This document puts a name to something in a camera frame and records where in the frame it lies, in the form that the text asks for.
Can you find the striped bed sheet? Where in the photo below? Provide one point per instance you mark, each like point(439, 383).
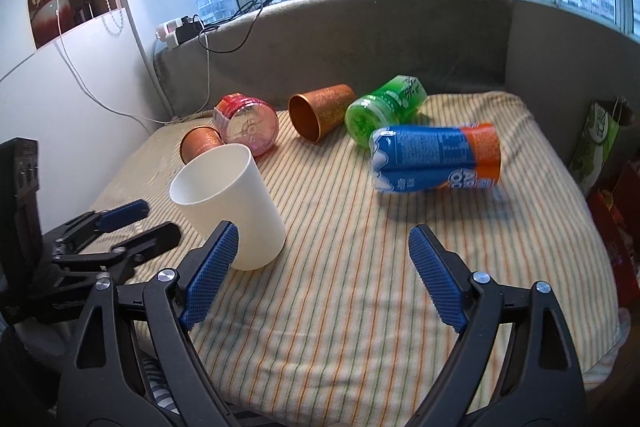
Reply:
point(350, 257)

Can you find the green paper bag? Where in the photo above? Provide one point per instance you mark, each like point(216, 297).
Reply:
point(597, 137)

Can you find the small copper cup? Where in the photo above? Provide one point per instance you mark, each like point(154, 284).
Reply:
point(200, 143)

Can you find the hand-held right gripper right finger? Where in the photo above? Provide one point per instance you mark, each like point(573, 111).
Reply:
point(436, 279)

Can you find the blue orange bottle pack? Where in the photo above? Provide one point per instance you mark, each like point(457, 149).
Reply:
point(430, 152)

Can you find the red bag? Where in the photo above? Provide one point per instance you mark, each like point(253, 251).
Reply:
point(617, 227)

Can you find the large copper cup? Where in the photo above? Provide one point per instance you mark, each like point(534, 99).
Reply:
point(330, 107)

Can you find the green plastic jar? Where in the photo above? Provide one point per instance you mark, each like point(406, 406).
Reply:
point(385, 107)

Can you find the red white vase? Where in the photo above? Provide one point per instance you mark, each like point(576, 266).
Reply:
point(47, 12)

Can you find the white power strip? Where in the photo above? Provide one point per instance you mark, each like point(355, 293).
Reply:
point(167, 34)

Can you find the black power adapter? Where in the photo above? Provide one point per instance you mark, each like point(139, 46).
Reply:
point(191, 28)

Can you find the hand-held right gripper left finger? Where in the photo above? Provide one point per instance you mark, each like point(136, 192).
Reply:
point(210, 274)

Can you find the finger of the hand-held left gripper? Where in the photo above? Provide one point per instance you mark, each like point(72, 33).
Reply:
point(155, 239)
point(122, 212)

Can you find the white cup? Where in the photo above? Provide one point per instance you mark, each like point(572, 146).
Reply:
point(235, 207)

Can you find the grey padded bed surround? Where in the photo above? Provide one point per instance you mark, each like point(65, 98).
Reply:
point(325, 47)

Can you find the blue striped cloth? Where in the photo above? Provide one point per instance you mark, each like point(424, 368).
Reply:
point(156, 382)

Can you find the pink plastic jar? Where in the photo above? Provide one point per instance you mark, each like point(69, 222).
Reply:
point(250, 127)

